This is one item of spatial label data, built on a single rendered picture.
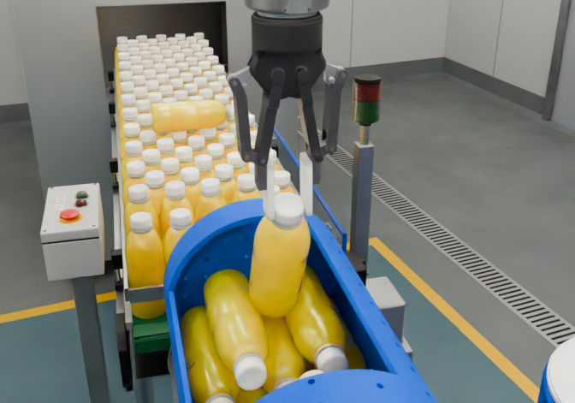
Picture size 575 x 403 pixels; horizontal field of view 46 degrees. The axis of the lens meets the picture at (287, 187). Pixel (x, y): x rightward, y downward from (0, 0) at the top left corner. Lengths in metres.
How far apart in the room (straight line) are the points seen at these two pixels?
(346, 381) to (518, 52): 5.05
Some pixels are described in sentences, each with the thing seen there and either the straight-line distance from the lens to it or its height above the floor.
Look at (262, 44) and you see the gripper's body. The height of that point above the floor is 1.52.
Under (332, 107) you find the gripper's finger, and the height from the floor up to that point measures 1.44.
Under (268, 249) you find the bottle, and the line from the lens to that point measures 0.83.
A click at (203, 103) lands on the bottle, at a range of 1.65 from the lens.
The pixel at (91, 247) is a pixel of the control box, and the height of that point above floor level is 1.06.
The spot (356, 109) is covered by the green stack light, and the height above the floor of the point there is 1.19.
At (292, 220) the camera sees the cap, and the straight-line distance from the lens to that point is 0.80.
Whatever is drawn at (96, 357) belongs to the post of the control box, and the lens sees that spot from 1.52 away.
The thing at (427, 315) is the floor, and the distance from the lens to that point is 2.94.
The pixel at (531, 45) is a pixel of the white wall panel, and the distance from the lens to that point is 5.52.
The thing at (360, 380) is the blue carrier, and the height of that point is 1.23.
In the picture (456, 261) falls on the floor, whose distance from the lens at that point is 3.34.
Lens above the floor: 1.68
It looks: 25 degrees down
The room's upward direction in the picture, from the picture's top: straight up
